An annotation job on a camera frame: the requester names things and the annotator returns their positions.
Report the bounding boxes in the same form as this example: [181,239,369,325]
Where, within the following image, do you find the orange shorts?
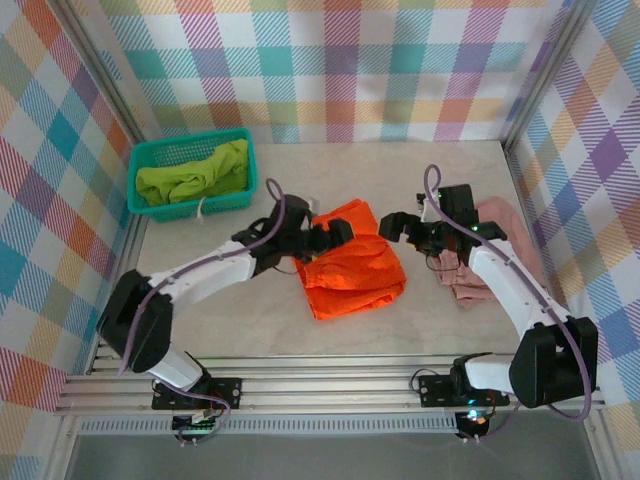
[292,198,407,321]

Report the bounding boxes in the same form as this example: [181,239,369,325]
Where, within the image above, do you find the pink shorts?
[432,195,549,312]

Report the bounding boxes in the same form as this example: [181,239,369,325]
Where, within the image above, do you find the lime green shorts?
[135,138,250,206]

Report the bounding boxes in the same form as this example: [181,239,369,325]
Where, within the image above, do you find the teal plastic basket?
[127,128,258,224]

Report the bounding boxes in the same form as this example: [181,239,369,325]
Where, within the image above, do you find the right controller board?
[454,409,494,441]

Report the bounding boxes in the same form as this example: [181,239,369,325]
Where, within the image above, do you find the controller board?
[454,409,494,441]
[171,410,226,442]

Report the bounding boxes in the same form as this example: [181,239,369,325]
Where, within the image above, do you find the left controller board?
[171,410,226,442]

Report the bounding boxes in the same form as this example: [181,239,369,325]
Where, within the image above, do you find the aluminium rail frame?
[52,339,609,416]

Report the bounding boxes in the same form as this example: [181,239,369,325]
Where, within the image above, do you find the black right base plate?
[417,372,511,409]

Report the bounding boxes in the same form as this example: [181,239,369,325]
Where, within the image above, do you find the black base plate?
[417,372,511,409]
[151,377,243,412]

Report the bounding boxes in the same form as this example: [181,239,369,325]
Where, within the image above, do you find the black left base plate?
[151,377,243,412]

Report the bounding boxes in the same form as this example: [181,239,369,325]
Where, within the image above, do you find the aluminium corner post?
[52,0,151,151]
[499,0,601,154]

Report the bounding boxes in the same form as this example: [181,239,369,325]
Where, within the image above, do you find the aluminium side rail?
[87,214,151,376]

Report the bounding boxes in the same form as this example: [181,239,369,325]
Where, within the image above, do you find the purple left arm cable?
[117,177,289,446]

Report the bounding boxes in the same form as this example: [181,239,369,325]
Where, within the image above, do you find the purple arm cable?
[117,177,289,446]
[423,163,594,444]

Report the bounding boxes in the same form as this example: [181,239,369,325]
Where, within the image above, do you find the grey slotted cable duct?
[77,417,460,436]

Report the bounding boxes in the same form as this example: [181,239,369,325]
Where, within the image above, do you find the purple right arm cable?
[423,163,594,444]

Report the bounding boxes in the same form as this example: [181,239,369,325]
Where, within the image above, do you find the aluminium frame leg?
[582,409,617,480]
[47,414,82,480]

